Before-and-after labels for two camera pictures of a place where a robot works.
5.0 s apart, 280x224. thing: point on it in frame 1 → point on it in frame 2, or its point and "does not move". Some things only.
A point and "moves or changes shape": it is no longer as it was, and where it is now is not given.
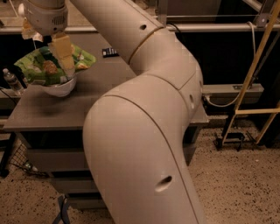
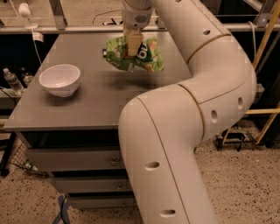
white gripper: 44,19 → 135,17
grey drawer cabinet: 50,129 does not move
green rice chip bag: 40,66 moves or changes shape
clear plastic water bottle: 14,83 does not move
